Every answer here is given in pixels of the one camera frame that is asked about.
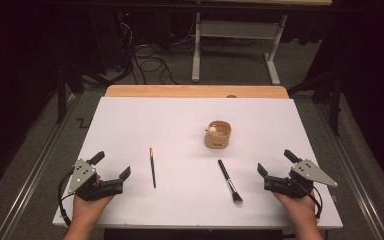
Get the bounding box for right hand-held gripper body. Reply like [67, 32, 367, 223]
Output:
[263, 158, 339, 200]

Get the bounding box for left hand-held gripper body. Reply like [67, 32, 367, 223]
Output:
[67, 158, 125, 202]

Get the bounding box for black makeup brush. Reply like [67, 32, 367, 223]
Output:
[217, 158, 244, 205]

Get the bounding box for round wooden brush holder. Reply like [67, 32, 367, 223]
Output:
[204, 120, 232, 150]

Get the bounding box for person's left hand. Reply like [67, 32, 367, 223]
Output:
[72, 194, 115, 224]

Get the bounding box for person's right hand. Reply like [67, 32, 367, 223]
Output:
[272, 191, 319, 228]

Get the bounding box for white board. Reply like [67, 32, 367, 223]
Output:
[52, 96, 344, 230]

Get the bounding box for black metal stand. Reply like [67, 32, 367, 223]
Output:
[54, 63, 84, 124]
[288, 71, 343, 137]

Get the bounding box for wooden table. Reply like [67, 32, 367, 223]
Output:
[104, 84, 290, 100]

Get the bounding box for left hand-held gripper black cable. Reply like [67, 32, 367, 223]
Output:
[57, 167, 78, 228]

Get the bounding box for hand-held gripper black cable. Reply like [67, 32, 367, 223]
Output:
[57, 167, 78, 228]
[293, 179, 324, 220]

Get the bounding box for right hand-held gripper black cable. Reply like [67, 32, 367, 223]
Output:
[293, 179, 324, 220]

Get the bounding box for metal floor rail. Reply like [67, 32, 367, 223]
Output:
[0, 94, 81, 240]
[316, 103, 384, 240]

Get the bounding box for black floor cables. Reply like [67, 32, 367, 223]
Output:
[118, 19, 181, 86]

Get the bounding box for white metal desk frame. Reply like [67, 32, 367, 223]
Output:
[191, 11, 289, 86]

